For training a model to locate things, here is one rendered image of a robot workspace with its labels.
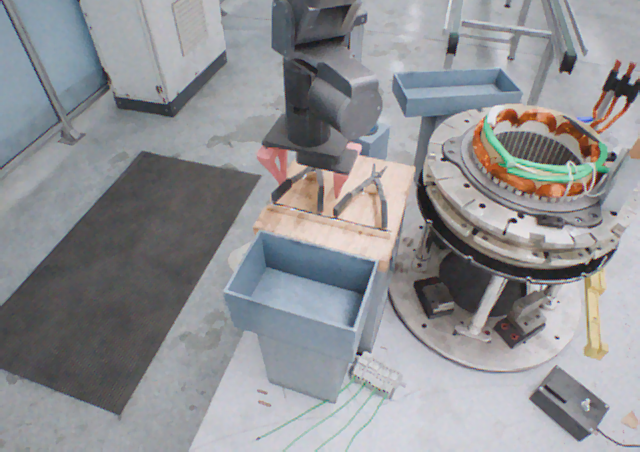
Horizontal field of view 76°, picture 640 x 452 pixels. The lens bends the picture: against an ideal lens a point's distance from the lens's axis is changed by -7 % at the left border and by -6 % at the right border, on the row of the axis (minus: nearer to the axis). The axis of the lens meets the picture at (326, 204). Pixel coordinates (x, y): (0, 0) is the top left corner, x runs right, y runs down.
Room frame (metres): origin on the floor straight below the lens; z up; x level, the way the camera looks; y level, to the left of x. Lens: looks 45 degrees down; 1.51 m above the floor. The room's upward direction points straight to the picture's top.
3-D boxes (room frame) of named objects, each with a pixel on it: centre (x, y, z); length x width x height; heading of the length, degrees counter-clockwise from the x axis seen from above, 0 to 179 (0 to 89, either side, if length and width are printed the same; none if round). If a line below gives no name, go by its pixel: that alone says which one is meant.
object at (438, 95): (0.81, -0.27, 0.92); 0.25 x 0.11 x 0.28; 98
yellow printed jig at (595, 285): (0.44, -0.53, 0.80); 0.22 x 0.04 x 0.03; 157
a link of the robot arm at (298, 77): (0.45, 0.02, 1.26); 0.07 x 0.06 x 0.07; 37
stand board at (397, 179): (0.47, -0.02, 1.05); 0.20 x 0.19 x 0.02; 161
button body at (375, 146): (0.68, -0.07, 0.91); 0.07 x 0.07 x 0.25; 54
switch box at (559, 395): (0.25, -0.40, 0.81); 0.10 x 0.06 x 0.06; 41
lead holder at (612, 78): (0.55, -0.43, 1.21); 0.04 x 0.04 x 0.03; 76
